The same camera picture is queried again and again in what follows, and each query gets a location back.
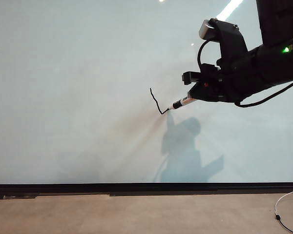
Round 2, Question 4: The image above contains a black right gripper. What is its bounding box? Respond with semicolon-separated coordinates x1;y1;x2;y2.
181;48;267;103

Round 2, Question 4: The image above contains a white marker pen black cap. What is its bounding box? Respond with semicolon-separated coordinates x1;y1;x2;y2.
167;96;199;112

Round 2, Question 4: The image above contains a black camera cable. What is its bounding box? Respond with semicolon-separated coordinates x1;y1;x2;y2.
196;39;212;74

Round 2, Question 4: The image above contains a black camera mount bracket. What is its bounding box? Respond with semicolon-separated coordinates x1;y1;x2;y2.
209;19;249;72

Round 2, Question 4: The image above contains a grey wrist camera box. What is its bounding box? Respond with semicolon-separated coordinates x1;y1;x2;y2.
198;18;218;40

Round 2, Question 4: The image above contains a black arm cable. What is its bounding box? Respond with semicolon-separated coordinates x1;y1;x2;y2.
234;78;293;108

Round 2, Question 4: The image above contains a white cable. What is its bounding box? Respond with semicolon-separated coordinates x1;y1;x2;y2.
274;190;293;216

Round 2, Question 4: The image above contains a white board with black frame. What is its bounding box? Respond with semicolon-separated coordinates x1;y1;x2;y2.
0;0;293;195

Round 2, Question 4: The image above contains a black cable with connector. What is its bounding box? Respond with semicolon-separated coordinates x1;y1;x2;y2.
274;213;293;234

